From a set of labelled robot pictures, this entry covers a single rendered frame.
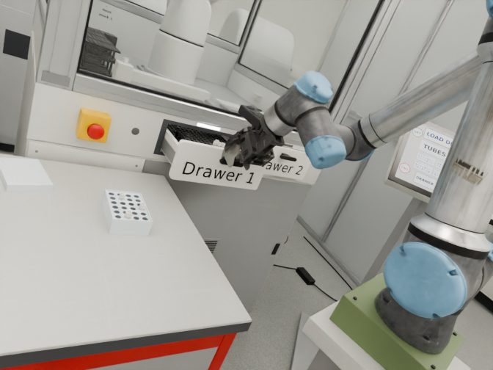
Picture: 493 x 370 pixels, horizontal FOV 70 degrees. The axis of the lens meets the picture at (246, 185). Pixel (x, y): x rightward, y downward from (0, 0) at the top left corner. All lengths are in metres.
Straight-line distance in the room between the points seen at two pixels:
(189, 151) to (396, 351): 0.64
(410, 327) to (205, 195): 0.76
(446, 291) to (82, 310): 0.54
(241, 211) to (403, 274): 0.84
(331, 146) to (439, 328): 0.39
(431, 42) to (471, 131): 2.19
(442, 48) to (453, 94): 1.95
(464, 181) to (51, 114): 0.90
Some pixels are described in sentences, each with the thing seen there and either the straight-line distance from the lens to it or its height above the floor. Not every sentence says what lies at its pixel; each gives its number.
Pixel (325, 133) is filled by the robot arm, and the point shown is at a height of 1.11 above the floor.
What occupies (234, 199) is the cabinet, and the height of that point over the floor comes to 0.69.
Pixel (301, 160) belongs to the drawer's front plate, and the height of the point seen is 0.90.
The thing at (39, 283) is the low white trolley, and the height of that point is 0.76.
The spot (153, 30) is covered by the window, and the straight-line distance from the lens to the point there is 1.02.
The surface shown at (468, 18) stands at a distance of 2.71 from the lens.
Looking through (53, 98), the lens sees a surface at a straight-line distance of 1.01.
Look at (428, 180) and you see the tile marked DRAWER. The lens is 1.47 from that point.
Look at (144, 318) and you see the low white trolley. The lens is 0.63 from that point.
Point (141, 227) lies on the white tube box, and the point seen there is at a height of 0.78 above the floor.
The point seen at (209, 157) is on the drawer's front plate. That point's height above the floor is 0.90.
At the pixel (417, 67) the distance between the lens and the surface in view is 2.74.
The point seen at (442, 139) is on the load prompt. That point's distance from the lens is 1.58.
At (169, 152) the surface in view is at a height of 0.86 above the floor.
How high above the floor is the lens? 1.20
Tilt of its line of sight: 20 degrees down
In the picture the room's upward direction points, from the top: 23 degrees clockwise
